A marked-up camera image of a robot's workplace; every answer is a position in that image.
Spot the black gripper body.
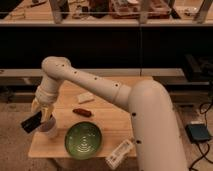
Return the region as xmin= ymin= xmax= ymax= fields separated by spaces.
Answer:
xmin=21 ymin=112 xmax=42 ymax=133

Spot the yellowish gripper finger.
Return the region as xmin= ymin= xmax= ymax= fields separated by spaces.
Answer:
xmin=42 ymin=105 xmax=54 ymax=121
xmin=31 ymin=99 xmax=40 ymax=114

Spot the white eraser block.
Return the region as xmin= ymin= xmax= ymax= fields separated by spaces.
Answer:
xmin=77 ymin=92 xmax=94 ymax=104

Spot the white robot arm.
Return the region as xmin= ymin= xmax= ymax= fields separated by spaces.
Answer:
xmin=31 ymin=56 xmax=188 ymax=171

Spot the brown oblong object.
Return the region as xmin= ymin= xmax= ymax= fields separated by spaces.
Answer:
xmin=73 ymin=108 xmax=92 ymax=117

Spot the wooden folding table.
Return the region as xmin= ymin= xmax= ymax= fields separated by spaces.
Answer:
xmin=28 ymin=81 xmax=133 ymax=159

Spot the green round plate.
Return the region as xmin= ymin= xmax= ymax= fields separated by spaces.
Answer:
xmin=64 ymin=121 xmax=102 ymax=160

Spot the white squeeze bottle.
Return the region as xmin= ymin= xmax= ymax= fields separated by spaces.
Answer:
xmin=105 ymin=139 xmax=134 ymax=170

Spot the long background workbench shelf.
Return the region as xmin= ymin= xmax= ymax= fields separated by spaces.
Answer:
xmin=0 ymin=0 xmax=213 ymax=82

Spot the blue foot pedal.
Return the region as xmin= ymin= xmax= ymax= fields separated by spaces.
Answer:
xmin=185 ymin=124 xmax=211 ymax=143

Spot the black pedal cable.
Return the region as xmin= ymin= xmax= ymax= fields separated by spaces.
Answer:
xmin=188 ymin=99 xmax=213 ymax=171

